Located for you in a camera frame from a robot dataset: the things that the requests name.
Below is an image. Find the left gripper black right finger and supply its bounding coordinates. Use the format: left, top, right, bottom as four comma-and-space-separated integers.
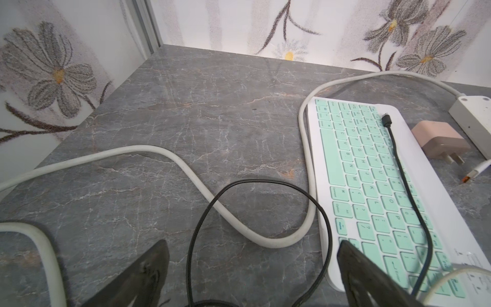
337, 240, 422, 306

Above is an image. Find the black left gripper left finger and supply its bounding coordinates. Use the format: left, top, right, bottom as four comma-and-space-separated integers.
83, 240, 170, 306

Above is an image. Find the white USB cable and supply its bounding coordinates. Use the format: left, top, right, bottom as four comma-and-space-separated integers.
419, 264, 491, 306

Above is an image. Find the green keyboard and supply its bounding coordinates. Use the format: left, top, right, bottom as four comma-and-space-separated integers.
307, 97, 490, 295

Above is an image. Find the pink USB charger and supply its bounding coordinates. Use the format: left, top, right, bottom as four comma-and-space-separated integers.
411, 120, 471, 165

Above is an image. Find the black USB cable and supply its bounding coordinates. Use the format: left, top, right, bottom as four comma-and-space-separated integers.
185, 113, 434, 307

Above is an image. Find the white power strip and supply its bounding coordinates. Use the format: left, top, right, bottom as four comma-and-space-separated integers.
449, 96, 491, 160

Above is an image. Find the white power strip cord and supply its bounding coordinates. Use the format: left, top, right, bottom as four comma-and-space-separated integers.
0, 70, 467, 307

